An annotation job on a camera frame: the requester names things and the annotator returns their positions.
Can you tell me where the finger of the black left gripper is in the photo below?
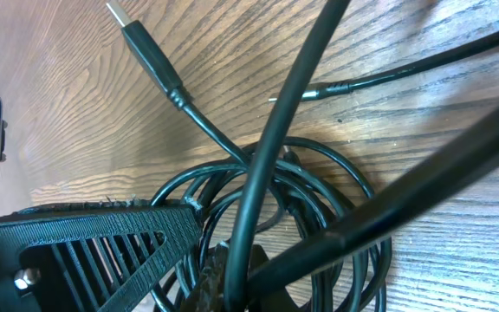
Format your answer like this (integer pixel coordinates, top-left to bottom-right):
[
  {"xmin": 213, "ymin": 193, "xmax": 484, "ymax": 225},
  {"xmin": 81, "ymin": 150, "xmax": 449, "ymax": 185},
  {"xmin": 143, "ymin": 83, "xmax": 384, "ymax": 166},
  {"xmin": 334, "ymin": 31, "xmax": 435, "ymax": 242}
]
[
  {"xmin": 0, "ymin": 205, "xmax": 201, "ymax": 311},
  {"xmin": 15, "ymin": 197, "xmax": 190, "ymax": 216}
]

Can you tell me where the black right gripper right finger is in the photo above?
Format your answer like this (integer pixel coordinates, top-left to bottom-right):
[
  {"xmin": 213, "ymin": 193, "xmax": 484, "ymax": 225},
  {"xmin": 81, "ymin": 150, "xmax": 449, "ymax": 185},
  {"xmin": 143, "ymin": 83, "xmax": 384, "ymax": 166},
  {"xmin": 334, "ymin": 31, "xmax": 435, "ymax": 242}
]
[{"xmin": 247, "ymin": 244, "xmax": 302, "ymax": 312}]

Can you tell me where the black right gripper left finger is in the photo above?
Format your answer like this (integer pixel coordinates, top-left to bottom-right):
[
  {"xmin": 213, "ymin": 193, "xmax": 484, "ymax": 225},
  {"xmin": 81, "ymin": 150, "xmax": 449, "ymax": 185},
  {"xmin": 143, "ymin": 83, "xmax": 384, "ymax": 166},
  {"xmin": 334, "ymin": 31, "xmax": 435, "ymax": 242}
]
[{"xmin": 179, "ymin": 244, "xmax": 229, "ymax": 312}]

